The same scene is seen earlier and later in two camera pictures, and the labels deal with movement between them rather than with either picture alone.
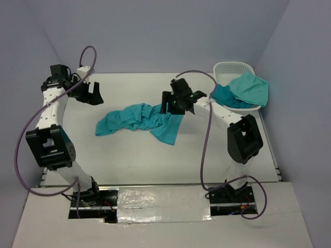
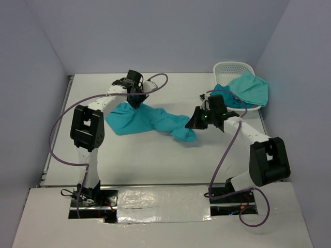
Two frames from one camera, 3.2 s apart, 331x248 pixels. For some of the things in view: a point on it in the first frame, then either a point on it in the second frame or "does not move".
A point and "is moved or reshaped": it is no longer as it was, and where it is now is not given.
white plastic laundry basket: x=225 y=72 does not move
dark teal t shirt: x=222 y=95 does not move
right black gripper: x=167 y=98 → x=195 y=122
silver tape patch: x=152 y=204 does not move
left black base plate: x=105 y=207 does not move
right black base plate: x=229 y=201 does not move
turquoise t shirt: x=140 y=117 is moved or reshaped
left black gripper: x=92 y=99 → x=135 y=104
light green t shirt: x=249 y=88 does not move
